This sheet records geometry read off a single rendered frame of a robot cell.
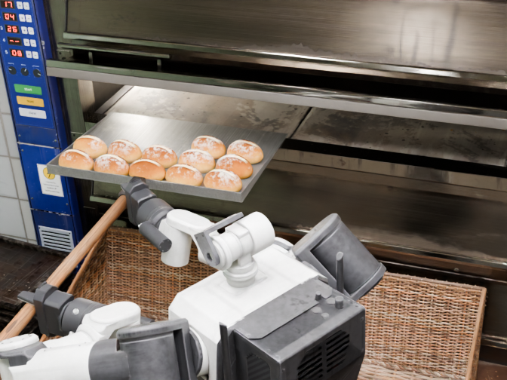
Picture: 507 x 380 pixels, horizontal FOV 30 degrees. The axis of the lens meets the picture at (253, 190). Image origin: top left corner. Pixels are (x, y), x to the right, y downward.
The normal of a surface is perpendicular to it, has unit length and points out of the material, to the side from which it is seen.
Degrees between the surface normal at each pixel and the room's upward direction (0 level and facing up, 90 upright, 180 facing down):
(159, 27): 70
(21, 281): 0
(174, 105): 0
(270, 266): 0
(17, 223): 90
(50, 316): 90
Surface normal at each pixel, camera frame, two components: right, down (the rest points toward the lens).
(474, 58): -0.35, 0.18
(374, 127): -0.05, -0.86
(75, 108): -0.35, 0.50
